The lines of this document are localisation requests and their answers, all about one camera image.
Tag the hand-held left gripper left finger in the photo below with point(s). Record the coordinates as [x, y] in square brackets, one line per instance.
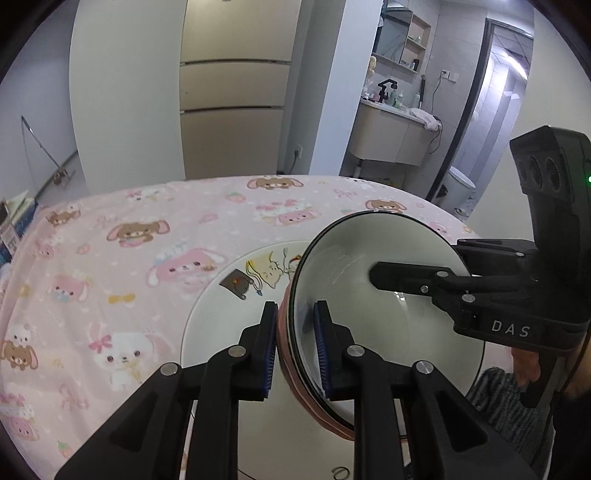
[270, 350]

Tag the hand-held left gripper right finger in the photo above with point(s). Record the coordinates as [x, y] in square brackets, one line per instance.
[322, 350]

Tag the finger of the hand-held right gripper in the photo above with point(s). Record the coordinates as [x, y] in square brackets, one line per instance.
[406, 277]
[498, 256]

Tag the pink strawberry print bowl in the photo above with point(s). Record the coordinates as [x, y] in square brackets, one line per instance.
[282, 341]

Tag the white ribbed bowl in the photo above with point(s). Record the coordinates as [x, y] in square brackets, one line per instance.
[360, 249]

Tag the large white plate with lettering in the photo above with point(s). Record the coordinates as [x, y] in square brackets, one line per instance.
[217, 323]

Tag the person's right hand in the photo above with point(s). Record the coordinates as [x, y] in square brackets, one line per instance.
[524, 369]

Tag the white toilet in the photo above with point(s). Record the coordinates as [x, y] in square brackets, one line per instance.
[461, 187]

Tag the beige vanity cabinet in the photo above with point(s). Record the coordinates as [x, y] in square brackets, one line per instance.
[392, 138]

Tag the pink towel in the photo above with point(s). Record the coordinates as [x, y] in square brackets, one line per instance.
[427, 119]

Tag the person's grey striped clothing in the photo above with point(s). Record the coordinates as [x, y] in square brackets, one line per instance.
[498, 415]

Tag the pink cartoon tablecloth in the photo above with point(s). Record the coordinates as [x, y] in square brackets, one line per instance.
[115, 277]

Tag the green bottle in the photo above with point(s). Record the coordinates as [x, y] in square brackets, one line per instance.
[399, 99]

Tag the black slim hanging device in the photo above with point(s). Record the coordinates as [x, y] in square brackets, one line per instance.
[424, 92]

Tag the black faucet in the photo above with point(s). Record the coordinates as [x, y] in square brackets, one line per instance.
[387, 90]

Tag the mirror cabinet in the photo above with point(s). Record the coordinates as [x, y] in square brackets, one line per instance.
[406, 37]

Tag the gold fridge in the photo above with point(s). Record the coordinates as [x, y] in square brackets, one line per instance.
[231, 92]

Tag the blue box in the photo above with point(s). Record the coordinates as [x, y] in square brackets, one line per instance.
[25, 226]

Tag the white flat box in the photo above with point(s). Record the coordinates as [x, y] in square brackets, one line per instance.
[21, 202]

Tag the mop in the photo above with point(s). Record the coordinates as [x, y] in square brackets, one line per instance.
[44, 147]

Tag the dark door frame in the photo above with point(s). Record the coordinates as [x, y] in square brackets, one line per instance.
[461, 115]

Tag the low wall socket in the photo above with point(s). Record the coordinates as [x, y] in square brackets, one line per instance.
[298, 152]

